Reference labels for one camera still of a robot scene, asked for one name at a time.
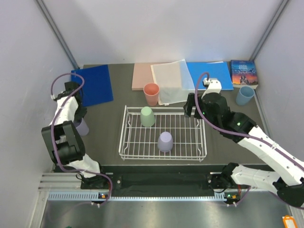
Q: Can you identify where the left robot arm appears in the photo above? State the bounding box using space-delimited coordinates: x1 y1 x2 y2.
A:
41 82 108 188

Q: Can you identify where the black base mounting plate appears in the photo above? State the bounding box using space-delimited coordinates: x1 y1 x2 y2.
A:
80 166 238 198

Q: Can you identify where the white mesh bag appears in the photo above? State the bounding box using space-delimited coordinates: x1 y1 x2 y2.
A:
151 59 195 106

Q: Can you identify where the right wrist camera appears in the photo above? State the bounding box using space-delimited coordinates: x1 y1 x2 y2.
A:
202 78 222 97

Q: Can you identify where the dark blue folder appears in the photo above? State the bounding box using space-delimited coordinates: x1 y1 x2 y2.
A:
71 65 114 107

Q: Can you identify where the small purple cup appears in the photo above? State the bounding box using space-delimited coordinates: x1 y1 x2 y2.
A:
157 132 173 152

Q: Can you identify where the white slotted cable duct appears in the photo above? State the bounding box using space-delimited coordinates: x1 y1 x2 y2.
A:
47 191 237 202

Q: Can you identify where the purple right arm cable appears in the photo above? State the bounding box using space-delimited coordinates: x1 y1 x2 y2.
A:
194 72 304 171

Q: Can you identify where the large purple cup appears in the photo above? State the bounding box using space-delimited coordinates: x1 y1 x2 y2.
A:
74 118 89 136

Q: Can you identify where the pink cup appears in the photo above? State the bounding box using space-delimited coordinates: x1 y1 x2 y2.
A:
143 83 160 106

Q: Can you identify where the orange key tag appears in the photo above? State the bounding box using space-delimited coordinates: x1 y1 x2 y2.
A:
282 215 298 228

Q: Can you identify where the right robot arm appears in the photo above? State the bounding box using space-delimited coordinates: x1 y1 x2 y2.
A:
183 93 304 209

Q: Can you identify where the Jane Eyre paperback book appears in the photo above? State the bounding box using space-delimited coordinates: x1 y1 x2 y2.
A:
230 60 258 89

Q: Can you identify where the pink board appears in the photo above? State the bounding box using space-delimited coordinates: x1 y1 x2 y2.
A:
132 63 155 91

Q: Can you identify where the white wire dish rack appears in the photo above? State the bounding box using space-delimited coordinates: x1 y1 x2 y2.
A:
118 106 207 161

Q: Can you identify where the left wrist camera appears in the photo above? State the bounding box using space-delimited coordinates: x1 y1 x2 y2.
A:
50 94 62 101

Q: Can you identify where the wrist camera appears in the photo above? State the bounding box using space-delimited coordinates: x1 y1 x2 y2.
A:
50 94 62 101
202 78 222 97

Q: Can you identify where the blue cup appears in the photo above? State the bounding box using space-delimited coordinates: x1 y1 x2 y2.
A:
236 86 255 105

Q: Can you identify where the green cup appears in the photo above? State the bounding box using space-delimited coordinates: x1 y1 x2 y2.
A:
140 106 155 127

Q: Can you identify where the light blue folder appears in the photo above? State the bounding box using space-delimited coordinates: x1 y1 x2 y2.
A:
186 62 234 91

